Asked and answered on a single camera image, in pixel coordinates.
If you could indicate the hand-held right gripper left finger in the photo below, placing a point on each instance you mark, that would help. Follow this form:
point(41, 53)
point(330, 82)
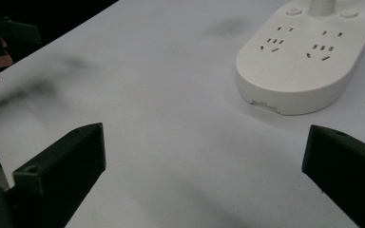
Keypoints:
point(60, 171)

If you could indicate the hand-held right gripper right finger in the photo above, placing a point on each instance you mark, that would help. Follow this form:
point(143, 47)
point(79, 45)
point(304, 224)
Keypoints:
point(345, 171)

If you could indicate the white power strip lamp base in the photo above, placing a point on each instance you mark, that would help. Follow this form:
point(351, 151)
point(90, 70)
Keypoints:
point(297, 63)

